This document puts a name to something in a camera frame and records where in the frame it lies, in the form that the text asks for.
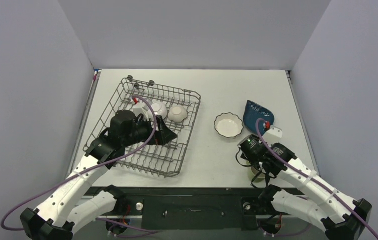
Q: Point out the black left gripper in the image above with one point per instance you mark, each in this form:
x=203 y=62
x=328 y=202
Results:
x=163 y=135

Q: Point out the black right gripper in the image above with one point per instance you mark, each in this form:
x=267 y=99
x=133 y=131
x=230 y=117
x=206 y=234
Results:
x=253 y=164

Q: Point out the green mug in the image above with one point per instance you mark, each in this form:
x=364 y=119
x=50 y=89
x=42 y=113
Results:
x=252 y=175

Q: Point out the small white lobed bowl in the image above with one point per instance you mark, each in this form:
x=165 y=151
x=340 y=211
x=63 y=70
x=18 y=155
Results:
x=177 y=114

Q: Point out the plain white bowl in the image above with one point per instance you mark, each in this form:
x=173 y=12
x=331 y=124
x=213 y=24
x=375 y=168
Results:
x=160 y=109

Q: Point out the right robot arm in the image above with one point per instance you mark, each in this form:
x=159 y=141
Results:
x=338 y=215

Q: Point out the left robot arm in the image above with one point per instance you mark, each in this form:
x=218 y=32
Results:
x=59 y=217

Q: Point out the blue leaf-shaped dish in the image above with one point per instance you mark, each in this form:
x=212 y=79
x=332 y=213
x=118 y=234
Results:
x=252 y=113

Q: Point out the white scalloped bowl black rim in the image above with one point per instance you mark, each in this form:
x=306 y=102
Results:
x=228 y=125

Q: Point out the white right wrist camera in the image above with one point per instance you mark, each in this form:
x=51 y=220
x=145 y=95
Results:
x=272 y=132

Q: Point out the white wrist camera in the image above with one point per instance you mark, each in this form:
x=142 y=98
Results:
x=141 y=108
x=272 y=132

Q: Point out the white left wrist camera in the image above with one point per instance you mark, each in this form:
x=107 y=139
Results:
x=141 y=108

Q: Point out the grey wire dish rack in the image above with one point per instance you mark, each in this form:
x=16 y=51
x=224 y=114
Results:
x=162 y=160

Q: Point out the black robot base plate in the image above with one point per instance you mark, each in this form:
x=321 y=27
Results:
x=169 y=208

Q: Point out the aluminium table edge rail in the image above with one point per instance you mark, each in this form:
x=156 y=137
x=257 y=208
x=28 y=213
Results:
x=288 y=75

